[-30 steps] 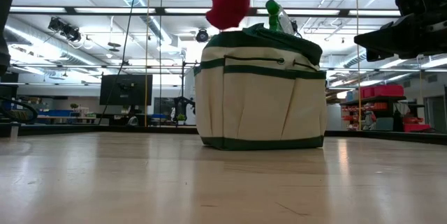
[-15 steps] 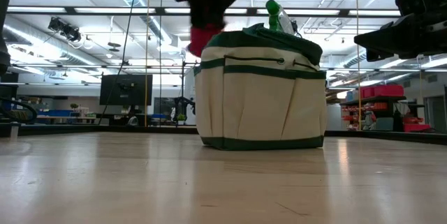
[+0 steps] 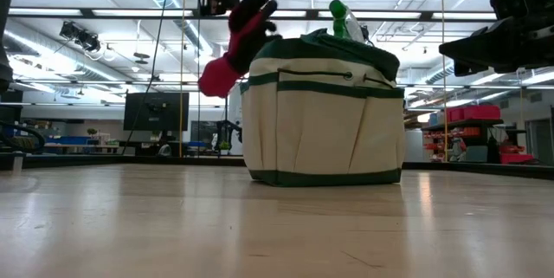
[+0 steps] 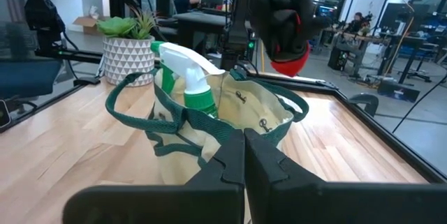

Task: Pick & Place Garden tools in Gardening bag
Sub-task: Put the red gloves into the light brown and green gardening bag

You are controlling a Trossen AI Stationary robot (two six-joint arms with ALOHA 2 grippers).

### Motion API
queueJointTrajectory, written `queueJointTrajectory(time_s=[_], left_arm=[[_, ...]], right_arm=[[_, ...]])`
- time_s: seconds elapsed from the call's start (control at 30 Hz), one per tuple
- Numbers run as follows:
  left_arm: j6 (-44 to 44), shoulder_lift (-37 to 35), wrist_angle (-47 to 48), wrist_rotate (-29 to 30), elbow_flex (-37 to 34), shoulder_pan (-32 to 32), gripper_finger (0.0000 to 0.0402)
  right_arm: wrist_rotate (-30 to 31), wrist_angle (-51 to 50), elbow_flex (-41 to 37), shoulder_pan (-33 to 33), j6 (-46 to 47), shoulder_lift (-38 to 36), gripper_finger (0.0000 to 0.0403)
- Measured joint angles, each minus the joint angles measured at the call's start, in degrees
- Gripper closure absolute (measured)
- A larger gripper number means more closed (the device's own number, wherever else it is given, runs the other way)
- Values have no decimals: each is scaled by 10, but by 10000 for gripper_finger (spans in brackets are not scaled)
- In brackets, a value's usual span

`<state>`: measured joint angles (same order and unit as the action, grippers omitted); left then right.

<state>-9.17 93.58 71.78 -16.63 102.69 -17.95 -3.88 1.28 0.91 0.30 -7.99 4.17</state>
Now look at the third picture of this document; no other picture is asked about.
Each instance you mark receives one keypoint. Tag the blue storage bin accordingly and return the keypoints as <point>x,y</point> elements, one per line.
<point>71,140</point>

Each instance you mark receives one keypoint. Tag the black frame crossbar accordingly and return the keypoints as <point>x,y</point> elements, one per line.
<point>311,14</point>

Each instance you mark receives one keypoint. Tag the green clear spray bottle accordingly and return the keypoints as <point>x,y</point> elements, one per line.
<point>337,14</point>

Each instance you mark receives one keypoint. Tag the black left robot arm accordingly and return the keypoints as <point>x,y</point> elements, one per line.
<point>6,31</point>

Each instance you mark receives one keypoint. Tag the red and black garden glove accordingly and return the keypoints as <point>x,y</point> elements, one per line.
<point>246,35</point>

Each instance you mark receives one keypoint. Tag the small white post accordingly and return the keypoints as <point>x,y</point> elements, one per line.
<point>17,163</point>

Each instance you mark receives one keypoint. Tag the silver ventilation duct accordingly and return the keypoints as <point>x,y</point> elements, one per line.
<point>47,53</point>
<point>435,79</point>

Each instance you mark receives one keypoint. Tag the black background screen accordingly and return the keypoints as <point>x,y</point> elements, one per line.
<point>202,131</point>

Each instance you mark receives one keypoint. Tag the black shelf with red bins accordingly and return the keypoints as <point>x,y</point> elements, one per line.
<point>472,113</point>

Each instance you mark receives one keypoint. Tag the black computer monitor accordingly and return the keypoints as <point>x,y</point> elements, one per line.
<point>156,111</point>

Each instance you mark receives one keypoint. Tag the cream and green gardening bag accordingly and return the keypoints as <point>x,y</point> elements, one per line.
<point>320,131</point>

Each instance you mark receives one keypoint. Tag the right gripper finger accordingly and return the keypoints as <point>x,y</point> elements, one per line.
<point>476,48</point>
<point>469,69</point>

